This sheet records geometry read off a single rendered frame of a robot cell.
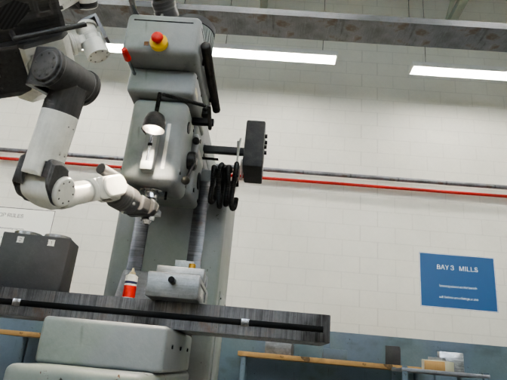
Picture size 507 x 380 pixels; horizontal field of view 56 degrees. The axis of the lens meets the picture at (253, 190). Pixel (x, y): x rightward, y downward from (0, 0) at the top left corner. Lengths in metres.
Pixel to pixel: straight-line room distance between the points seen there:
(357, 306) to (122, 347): 4.74
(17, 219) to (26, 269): 5.01
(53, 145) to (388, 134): 5.75
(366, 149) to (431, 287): 1.91
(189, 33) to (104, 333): 1.00
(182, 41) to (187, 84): 0.14
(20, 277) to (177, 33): 0.96
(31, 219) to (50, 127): 5.43
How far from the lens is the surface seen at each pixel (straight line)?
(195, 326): 1.48
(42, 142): 1.26
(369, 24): 4.44
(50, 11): 1.38
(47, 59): 1.27
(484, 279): 6.44
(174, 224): 2.05
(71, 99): 1.27
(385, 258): 6.10
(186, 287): 1.40
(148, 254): 2.04
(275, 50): 5.98
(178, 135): 1.69
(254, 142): 1.97
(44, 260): 1.73
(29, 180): 1.30
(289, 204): 6.09
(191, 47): 1.70
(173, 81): 1.75
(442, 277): 6.25
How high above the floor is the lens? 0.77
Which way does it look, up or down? 20 degrees up
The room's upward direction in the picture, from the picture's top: 5 degrees clockwise
